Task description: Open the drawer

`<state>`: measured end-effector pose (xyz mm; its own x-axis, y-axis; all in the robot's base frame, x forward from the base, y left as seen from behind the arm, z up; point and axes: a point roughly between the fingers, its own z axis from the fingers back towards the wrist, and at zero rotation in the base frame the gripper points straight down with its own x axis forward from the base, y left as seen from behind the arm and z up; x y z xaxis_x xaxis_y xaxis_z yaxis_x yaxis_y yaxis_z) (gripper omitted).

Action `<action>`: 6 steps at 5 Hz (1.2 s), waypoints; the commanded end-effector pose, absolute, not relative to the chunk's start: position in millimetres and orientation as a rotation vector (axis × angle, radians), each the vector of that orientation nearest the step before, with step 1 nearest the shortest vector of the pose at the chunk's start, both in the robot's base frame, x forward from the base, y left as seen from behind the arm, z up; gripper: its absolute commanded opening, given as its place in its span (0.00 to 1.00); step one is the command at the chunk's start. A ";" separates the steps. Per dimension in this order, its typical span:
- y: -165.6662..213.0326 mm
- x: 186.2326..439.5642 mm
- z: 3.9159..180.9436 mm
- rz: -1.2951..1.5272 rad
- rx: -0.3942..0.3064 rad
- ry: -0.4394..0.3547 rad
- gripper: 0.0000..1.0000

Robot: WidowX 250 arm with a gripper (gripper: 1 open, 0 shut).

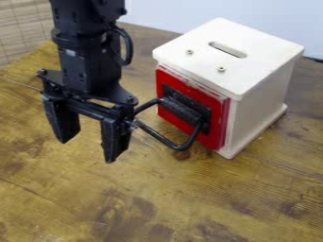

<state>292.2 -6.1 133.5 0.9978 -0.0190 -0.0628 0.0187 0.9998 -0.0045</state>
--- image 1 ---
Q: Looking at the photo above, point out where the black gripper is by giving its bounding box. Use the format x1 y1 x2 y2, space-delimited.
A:
37 37 137 164

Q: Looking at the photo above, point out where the black metal drawer handle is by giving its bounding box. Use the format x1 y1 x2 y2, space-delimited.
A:
133 84 212 151

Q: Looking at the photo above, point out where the red drawer front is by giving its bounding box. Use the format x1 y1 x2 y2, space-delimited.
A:
155 64 231 150

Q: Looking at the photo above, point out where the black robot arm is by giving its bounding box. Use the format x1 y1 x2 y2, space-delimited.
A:
37 0 137 163

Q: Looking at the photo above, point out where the white wooden box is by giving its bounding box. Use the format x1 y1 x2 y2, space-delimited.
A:
152 18 304 159

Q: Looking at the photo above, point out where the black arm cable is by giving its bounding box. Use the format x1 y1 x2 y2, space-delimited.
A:
109 26 134 67

